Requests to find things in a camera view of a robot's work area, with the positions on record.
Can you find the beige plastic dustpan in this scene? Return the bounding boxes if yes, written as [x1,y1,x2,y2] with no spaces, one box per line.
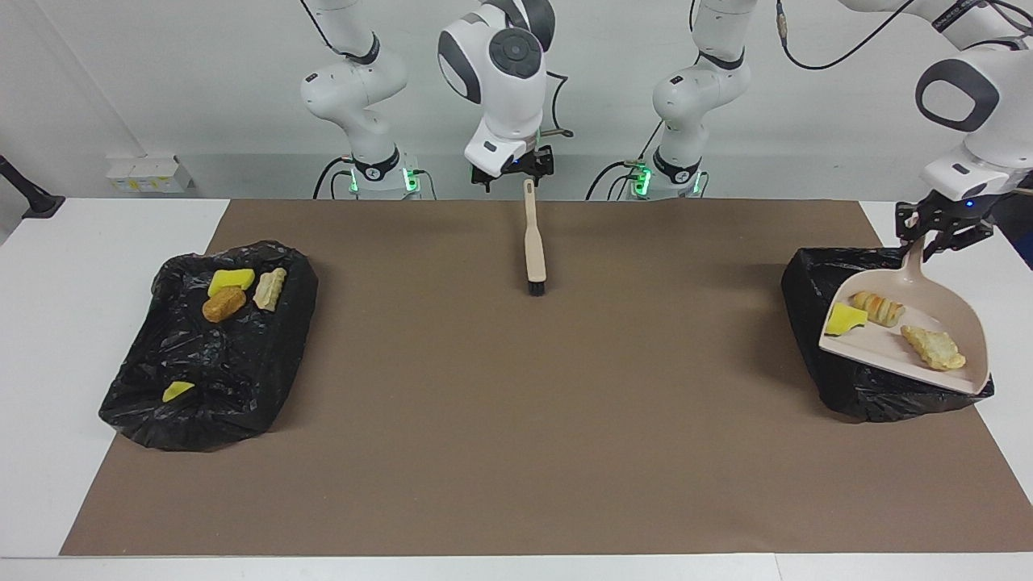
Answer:
[818,234,990,396]

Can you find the striped croissant pastry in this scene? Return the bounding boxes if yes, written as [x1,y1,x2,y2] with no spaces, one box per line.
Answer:
[901,324,967,372]
[253,267,288,311]
[853,290,906,328]

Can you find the beige hand brush black bristles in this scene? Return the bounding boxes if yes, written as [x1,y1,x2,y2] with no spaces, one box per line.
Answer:
[523,179,550,296]

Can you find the brown bread roll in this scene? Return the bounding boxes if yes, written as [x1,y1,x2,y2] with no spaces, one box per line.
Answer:
[202,286,248,324]

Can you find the black bag lined bin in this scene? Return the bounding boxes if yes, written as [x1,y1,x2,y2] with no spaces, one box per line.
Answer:
[98,239,319,453]
[780,247,995,424]

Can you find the dark grey partition panel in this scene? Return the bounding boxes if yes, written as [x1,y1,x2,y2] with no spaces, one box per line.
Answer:
[989,190,1033,267]

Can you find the brown table mat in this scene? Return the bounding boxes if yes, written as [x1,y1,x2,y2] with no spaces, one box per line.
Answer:
[61,199,1033,558]

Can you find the black stand foot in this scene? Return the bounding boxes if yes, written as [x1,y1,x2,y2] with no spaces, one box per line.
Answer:
[0,153,65,219]

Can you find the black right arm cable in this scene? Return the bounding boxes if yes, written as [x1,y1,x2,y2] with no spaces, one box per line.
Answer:
[313,69,575,200]

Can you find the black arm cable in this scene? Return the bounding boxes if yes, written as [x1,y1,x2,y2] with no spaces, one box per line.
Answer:
[585,0,917,200]
[313,69,575,200]

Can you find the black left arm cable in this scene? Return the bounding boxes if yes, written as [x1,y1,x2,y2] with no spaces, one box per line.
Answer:
[585,0,917,200]

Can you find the white wall outlet box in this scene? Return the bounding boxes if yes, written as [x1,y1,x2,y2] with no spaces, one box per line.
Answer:
[106,155,194,194]

